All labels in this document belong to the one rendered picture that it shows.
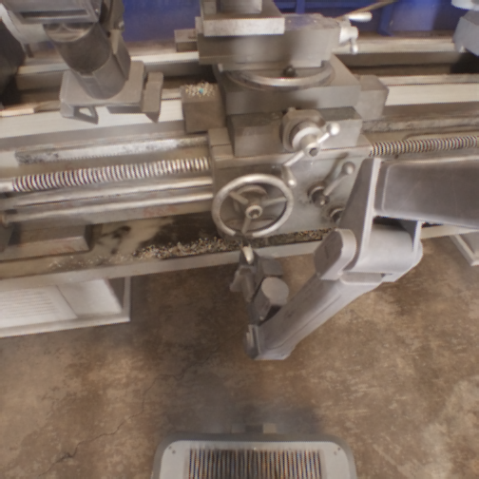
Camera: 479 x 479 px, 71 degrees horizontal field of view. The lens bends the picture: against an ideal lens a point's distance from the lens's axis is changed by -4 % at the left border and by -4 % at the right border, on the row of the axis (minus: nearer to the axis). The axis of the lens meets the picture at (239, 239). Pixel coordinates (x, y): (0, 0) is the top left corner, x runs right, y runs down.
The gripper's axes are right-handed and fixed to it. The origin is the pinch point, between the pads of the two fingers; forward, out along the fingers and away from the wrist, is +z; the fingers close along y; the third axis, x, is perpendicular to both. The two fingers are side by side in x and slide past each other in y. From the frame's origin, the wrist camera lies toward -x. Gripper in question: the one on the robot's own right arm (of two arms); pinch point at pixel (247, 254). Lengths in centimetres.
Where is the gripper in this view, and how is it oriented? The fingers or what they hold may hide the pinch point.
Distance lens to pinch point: 87.4
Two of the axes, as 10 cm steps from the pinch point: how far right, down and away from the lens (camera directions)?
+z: -1.6, -7.4, 6.6
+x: -2.7, 6.7, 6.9
